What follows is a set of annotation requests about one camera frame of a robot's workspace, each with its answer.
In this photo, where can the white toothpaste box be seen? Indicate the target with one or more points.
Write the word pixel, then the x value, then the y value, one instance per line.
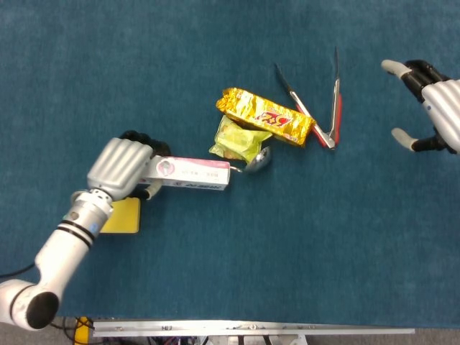
pixel 194 174

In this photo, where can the yellow sponge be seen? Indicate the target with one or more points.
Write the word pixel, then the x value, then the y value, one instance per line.
pixel 125 219

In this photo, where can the aluminium rail bar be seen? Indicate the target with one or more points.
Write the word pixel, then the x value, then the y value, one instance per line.
pixel 251 327

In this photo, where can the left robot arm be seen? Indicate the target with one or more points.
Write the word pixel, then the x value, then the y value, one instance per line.
pixel 61 251

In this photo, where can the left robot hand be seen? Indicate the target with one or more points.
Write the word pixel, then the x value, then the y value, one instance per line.
pixel 118 165

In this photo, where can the steel tongs red grips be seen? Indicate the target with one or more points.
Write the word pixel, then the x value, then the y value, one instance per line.
pixel 337 108

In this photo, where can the green snack packet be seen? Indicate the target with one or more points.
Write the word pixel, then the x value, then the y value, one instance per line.
pixel 237 143

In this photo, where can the gold foil snack package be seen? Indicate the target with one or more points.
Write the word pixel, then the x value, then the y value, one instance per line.
pixel 262 115

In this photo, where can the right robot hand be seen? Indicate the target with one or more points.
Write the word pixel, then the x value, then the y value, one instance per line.
pixel 445 108

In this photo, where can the teal table cloth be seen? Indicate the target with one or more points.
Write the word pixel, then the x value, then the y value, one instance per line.
pixel 287 233

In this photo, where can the yellow block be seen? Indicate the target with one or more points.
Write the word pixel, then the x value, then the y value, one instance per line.
pixel 82 332

